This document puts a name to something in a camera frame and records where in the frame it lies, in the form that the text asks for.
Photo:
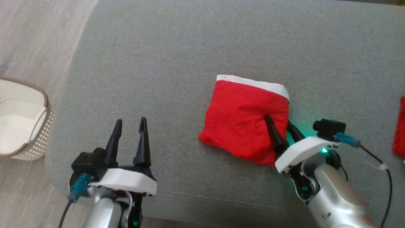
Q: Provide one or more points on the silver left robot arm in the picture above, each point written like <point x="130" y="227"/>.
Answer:
<point x="104" y="212"/>

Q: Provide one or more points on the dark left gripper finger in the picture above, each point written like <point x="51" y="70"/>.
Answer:
<point x="143" y="145"/>
<point x="114" y="145"/>

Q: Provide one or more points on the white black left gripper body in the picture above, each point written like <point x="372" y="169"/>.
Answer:
<point x="126" y="180"/>

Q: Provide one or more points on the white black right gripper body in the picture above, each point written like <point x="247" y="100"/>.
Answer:
<point x="300" y="152"/>

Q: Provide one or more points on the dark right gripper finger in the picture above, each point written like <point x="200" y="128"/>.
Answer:
<point x="294" y="134"/>
<point x="277" y="137"/>

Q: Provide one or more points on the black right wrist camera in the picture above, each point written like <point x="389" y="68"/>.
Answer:
<point x="329" y="129"/>

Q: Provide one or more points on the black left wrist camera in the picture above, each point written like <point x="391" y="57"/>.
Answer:
<point x="88" y="163"/>

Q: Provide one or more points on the grey fabric sofa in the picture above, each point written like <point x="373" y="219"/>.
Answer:
<point x="174" y="63"/>

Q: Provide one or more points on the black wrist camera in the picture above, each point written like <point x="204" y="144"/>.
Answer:
<point x="88" y="163"/>
<point x="329" y="129"/>

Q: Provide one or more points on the crumpled red garment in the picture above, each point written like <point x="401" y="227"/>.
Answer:
<point x="400" y="133"/>

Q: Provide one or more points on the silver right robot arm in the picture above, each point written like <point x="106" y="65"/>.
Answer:
<point x="332" y="202"/>

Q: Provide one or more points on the white woven laundry basket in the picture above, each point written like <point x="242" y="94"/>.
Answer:
<point x="38" y="139"/>

